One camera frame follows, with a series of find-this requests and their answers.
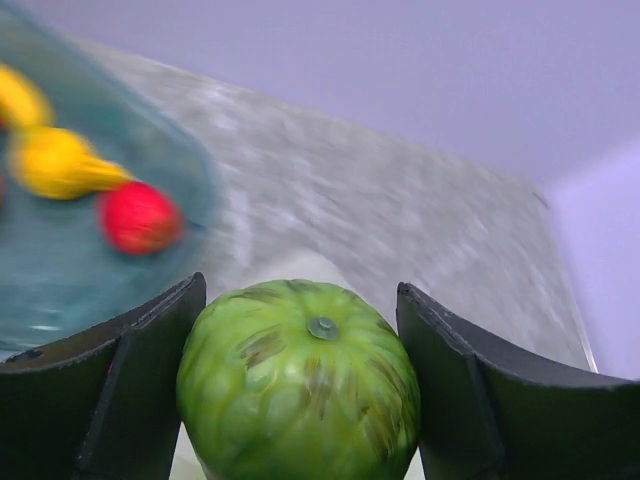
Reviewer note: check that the yellow banana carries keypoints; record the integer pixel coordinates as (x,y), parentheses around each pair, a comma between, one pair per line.
(23,104)

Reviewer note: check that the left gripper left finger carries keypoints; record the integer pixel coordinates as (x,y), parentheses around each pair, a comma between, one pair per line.
(100,404)

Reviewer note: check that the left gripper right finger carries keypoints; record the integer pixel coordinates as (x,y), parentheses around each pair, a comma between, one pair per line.
(493,410)

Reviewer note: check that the red strawberry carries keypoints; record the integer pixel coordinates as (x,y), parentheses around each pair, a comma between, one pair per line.
(138,219)

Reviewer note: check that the blue transparent plastic tray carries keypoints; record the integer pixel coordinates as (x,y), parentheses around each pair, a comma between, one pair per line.
(58,274)

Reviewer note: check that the light green plastic bag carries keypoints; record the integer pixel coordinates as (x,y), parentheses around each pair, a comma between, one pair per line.
(298,264)

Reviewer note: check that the yellow pear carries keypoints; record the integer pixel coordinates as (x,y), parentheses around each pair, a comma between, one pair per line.
(60,164)

